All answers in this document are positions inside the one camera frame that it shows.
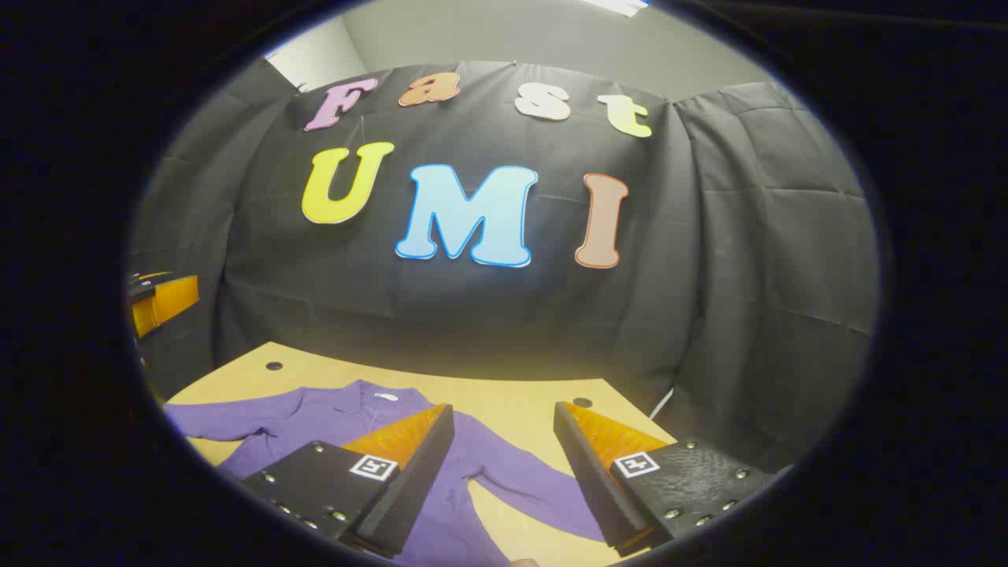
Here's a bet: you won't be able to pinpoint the black backdrop cloth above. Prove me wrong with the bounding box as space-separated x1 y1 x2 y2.
128 59 880 473

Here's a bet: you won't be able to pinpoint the white ceiling light panel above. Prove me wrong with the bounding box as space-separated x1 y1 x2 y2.
581 0 650 18

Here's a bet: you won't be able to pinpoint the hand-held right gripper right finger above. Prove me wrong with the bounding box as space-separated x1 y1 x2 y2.
553 401 780 558

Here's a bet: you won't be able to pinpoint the purple button shirt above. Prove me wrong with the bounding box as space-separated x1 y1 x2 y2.
163 380 607 567

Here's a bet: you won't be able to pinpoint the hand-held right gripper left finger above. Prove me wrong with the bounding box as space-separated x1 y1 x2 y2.
239 403 455 560

